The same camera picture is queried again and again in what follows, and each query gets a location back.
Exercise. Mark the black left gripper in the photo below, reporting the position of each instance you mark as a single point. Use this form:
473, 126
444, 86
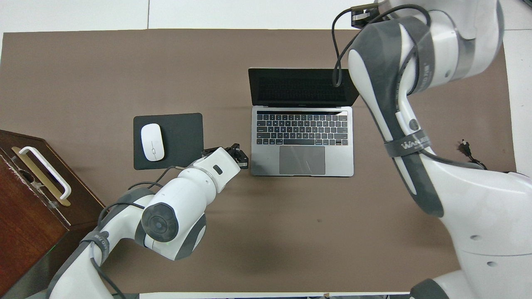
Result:
240, 155

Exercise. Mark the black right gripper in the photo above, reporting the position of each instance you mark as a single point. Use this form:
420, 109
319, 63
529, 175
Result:
362, 16

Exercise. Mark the grey laptop computer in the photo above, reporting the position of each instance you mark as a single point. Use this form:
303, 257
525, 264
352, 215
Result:
307, 162

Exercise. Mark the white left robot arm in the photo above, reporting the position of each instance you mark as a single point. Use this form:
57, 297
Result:
178, 203

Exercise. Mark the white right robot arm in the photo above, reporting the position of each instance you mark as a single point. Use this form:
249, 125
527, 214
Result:
478, 216

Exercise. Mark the black mouse pad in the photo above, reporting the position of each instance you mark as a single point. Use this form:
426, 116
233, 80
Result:
185, 133

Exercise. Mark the white computer mouse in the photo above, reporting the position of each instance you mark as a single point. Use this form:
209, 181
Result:
152, 142

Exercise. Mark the large brown table mat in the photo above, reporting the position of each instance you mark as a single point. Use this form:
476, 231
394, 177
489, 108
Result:
124, 74

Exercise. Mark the dark wooden box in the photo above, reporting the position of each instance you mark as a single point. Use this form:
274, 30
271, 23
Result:
29, 232

